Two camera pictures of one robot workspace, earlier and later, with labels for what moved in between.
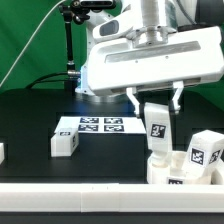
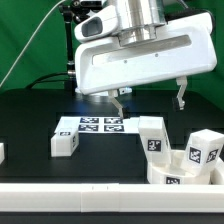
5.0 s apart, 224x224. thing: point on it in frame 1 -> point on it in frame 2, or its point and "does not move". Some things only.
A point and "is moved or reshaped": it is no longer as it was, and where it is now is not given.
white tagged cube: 205,152 does not move
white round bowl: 175,172 does not move
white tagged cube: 159,132 is moved or reshaped
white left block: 2,152 does not move
